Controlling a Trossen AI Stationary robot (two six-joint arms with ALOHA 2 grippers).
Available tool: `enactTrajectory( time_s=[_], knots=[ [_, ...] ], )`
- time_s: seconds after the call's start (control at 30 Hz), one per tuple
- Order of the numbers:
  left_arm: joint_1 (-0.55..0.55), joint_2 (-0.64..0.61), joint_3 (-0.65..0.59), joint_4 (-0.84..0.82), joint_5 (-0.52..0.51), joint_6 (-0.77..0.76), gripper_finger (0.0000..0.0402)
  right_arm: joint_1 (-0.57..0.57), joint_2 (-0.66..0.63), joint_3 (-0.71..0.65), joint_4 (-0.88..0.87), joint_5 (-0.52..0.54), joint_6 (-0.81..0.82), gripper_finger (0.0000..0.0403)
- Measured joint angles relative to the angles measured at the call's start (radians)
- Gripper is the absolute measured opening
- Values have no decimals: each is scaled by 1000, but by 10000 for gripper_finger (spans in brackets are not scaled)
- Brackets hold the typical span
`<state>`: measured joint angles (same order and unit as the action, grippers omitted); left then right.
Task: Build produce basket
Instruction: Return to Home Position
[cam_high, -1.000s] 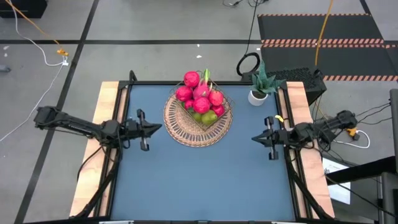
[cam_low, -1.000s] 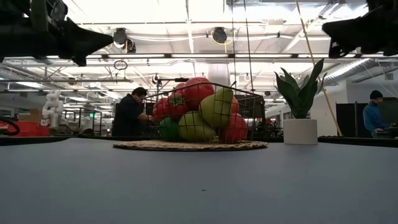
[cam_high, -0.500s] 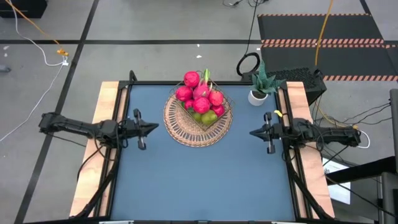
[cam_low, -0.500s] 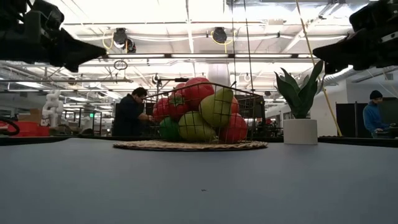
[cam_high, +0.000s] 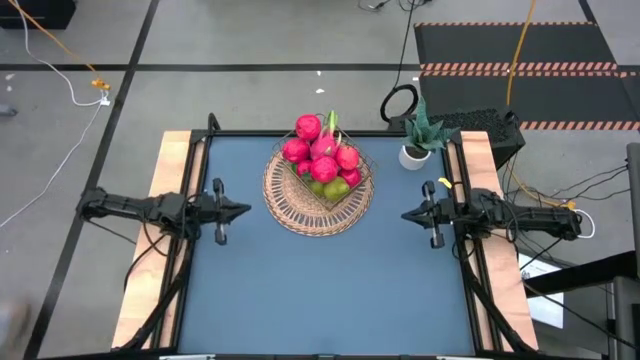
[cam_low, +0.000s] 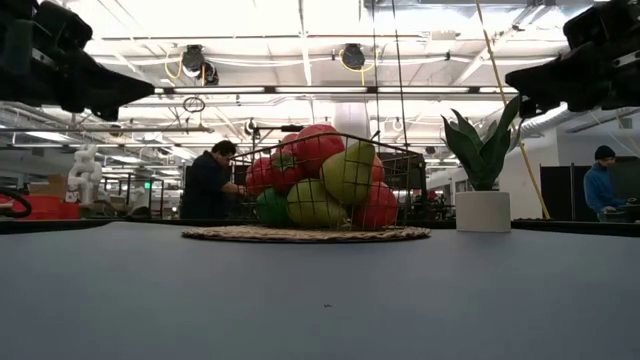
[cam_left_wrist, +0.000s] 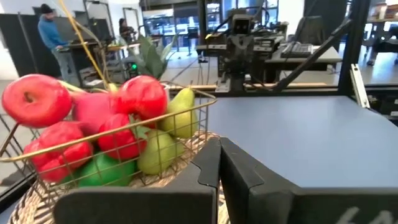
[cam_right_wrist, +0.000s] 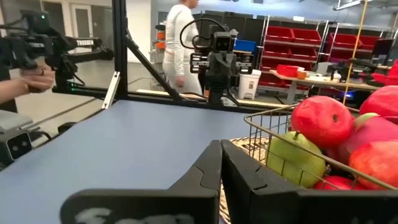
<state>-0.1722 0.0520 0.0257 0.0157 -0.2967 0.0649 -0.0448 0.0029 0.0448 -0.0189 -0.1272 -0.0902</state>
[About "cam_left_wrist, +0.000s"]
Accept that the gold wire basket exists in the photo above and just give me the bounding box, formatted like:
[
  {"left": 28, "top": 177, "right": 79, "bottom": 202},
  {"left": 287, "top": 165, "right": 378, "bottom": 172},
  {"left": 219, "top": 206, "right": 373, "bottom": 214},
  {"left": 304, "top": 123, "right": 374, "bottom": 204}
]
[{"left": 0, "top": 81, "right": 218, "bottom": 200}]

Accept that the red apple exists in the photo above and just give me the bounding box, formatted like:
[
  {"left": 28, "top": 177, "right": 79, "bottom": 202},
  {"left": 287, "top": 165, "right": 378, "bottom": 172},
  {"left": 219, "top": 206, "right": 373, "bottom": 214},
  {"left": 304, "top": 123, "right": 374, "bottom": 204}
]
[
  {"left": 1, "top": 73, "right": 73, "bottom": 129},
  {"left": 112, "top": 75, "right": 169, "bottom": 125}
]

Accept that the grey desk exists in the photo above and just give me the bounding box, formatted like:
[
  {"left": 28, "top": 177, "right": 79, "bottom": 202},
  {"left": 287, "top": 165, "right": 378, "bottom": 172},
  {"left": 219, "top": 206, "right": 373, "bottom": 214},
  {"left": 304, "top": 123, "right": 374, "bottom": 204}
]
[{"left": 264, "top": 43, "right": 343, "bottom": 83}]

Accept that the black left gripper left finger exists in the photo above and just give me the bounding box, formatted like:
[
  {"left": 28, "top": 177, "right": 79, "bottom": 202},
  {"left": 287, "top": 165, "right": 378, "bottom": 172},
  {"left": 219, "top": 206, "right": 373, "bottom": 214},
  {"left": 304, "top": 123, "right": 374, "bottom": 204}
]
[{"left": 52, "top": 136, "right": 222, "bottom": 224}]

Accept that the round dark green lime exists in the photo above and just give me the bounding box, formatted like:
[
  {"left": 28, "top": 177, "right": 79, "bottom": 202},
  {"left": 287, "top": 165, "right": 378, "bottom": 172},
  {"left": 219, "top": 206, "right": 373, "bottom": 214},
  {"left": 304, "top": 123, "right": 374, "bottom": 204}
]
[{"left": 62, "top": 152, "right": 137, "bottom": 187}]

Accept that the seated person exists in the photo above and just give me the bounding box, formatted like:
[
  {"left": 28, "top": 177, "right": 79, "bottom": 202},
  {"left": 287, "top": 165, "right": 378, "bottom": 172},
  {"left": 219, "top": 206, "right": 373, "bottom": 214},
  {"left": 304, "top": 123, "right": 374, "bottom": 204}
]
[{"left": 118, "top": 17, "right": 137, "bottom": 43}]

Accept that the yellow-green apple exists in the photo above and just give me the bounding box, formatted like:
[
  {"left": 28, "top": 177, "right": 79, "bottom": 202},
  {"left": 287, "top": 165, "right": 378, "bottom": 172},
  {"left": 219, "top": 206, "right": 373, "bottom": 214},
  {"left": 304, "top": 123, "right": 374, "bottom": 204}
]
[{"left": 137, "top": 129, "right": 186, "bottom": 175}]

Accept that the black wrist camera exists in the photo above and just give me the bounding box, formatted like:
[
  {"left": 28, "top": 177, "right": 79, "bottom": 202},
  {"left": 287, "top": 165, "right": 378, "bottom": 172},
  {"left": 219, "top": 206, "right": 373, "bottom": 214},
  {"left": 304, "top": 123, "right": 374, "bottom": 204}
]
[{"left": 231, "top": 14, "right": 253, "bottom": 35}]

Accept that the red tomato with green stem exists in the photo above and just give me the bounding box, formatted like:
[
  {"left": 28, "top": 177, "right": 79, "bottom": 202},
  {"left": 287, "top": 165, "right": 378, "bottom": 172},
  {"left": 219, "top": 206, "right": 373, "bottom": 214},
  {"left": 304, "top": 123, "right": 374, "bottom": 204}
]
[{"left": 98, "top": 113, "right": 150, "bottom": 161}]

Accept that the standing person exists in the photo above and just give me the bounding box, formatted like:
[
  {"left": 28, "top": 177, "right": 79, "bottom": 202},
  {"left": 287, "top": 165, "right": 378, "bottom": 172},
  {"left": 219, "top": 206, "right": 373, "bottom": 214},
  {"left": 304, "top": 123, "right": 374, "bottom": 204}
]
[{"left": 37, "top": 3, "right": 78, "bottom": 85}]

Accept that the yellow-green pear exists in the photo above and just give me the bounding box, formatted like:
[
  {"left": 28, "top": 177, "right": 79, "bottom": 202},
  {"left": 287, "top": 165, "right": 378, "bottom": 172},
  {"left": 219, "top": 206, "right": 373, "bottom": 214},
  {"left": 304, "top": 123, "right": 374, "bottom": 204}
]
[{"left": 160, "top": 86, "right": 200, "bottom": 139}]

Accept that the pink fruit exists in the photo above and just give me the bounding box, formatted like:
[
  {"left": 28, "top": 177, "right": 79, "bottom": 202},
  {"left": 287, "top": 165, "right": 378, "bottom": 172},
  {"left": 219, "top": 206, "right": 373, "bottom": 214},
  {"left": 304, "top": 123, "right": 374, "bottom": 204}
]
[{"left": 70, "top": 91, "right": 119, "bottom": 136}]

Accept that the yellow cable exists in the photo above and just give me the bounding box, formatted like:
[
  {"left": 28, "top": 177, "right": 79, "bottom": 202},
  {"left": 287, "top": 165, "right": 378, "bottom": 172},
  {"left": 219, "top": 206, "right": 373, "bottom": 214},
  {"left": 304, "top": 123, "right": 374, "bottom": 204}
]
[{"left": 57, "top": 0, "right": 109, "bottom": 91}]

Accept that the artificial plant in white pot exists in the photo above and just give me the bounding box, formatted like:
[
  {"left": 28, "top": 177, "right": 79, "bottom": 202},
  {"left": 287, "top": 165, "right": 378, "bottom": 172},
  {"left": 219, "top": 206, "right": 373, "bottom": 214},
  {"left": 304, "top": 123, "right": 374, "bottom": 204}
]
[{"left": 119, "top": 32, "right": 180, "bottom": 80}]

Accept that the black keyboard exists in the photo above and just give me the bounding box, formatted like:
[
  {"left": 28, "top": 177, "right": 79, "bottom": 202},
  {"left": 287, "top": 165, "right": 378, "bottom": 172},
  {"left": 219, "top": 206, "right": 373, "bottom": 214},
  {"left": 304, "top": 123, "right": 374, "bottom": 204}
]
[{"left": 280, "top": 42, "right": 313, "bottom": 59}]

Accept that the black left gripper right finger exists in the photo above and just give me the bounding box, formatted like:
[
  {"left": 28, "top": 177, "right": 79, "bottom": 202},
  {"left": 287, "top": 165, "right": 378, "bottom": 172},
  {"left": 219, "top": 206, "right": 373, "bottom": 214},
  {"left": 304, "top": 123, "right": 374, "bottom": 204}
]
[{"left": 219, "top": 136, "right": 398, "bottom": 224}]

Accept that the white metal bracket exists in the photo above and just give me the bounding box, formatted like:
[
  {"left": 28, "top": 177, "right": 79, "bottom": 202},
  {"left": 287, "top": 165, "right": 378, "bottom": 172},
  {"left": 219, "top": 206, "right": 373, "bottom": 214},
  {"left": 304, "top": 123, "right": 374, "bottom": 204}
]
[{"left": 350, "top": 63, "right": 371, "bottom": 109}]

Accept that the round wicker placemat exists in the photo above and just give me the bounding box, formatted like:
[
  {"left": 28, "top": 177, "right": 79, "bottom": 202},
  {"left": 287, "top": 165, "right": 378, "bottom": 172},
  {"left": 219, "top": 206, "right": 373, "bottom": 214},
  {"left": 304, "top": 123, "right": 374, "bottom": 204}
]
[{"left": 7, "top": 130, "right": 231, "bottom": 224}]

